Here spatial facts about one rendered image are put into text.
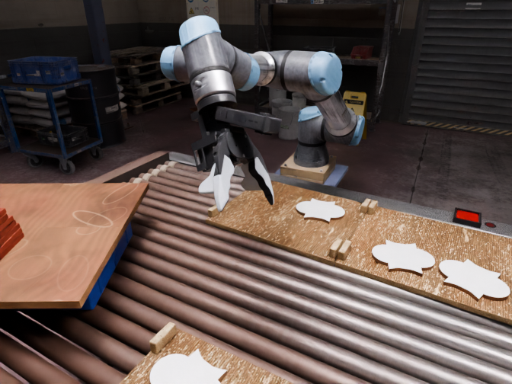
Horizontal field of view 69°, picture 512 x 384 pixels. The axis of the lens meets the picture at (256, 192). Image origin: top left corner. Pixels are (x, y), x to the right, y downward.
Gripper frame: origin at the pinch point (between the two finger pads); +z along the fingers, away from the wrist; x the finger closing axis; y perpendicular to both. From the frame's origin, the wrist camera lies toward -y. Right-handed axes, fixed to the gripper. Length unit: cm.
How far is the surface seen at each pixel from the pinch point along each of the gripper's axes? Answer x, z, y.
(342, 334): -19.4, 28.1, -0.2
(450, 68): -493, -145, -7
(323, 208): -56, 1, 14
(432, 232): -64, 16, -13
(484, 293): -44, 29, -24
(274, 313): -16.6, 21.9, 13.0
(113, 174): -33, -31, 81
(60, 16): -233, -366, 409
